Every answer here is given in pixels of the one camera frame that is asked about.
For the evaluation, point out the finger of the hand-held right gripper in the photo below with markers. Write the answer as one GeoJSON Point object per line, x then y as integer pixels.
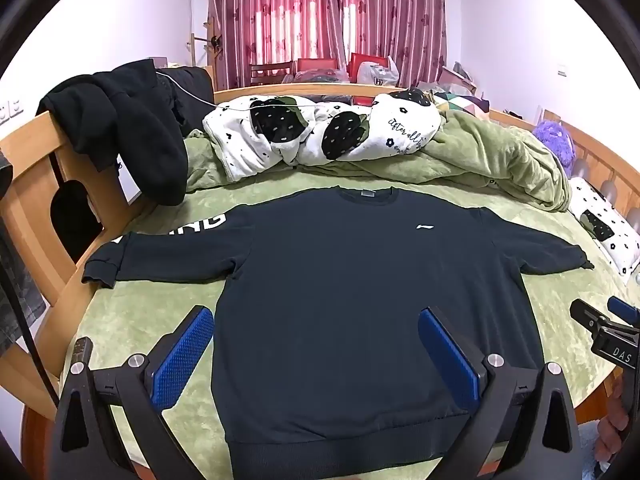
{"type": "Point", "coordinates": [622, 307]}
{"type": "Point", "coordinates": [587, 314]}

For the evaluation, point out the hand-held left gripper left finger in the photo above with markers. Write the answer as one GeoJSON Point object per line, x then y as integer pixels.
{"type": "Point", "coordinates": [182, 360]}

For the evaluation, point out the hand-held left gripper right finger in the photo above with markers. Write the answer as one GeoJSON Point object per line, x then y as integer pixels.
{"type": "Point", "coordinates": [450, 360]}

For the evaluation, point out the dark navy sweatshirt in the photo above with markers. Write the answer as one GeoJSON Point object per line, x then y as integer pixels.
{"type": "Point", "coordinates": [360, 285]}

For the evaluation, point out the person's right hand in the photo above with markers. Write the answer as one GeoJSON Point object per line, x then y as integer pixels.
{"type": "Point", "coordinates": [612, 422]}

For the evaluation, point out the white patterned pillow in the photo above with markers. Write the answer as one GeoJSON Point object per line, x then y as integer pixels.
{"type": "Point", "coordinates": [620, 240]}

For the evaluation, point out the dark remote control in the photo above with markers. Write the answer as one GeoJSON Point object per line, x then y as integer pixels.
{"type": "Point", "coordinates": [82, 351]}

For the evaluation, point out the person's blue jeans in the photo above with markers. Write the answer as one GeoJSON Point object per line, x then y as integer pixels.
{"type": "Point", "coordinates": [587, 450]}

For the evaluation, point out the grey plaid cloth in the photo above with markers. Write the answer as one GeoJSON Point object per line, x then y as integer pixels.
{"type": "Point", "coordinates": [20, 300]}

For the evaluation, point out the purple plush toy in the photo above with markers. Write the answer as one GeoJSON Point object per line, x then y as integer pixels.
{"type": "Point", "coordinates": [552, 140]}

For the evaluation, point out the green quilt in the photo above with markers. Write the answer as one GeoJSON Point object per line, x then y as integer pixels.
{"type": "Point", "coordinates": [475, 155]}

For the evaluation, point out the white black-patterned duvet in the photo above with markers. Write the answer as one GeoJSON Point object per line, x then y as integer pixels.
{"type": "Point", "coordinates": [240, 135]}

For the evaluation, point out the colourful checked cloth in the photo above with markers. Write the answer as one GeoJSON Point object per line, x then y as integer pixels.
{"type": "Point", "coordinates": [462, 101]}

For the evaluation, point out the black hoodie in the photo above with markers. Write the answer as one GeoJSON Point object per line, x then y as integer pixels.
{"type": "Point", "coordinates": [130, 110]}

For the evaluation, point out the black jacket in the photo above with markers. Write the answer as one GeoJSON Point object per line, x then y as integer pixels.
{"type": "Point", "coordinates": [192, 90]}

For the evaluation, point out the white plastic bag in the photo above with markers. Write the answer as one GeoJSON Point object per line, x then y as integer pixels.
{"type": "Point", "coordinates": [377, 75]}

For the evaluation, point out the wooden chair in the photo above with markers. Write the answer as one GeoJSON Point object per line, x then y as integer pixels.
{"type": "Point", "coordinates": [270, 72]}

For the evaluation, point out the red chair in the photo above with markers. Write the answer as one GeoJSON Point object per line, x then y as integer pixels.
{"type": "Point", "coordinates": [362, 62]}
{"type": "Point", "coordinates": [317, 65]}

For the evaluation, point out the wooden coat rack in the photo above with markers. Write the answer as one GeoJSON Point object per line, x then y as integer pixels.
{"type": "Point", "coordinates": [207, 42]}

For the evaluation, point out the red floral curtain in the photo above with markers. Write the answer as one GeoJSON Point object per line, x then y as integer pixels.
{"type": "Point", "coordinates": [390, 20]}

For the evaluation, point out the white wall plate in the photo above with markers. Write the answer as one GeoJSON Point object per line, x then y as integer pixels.
{"type": "Point", "coordinates": [562, 71]}

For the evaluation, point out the wooden bed frame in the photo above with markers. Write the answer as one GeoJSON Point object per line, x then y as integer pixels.
{"type": "Point", "coordinates": [30, 160]}

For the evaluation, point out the white wall socket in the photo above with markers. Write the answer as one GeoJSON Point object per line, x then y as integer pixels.
{"type": "Point", "coordinates": [17, 107]}
{"type": "Point", "coordinates": [4, 111]}

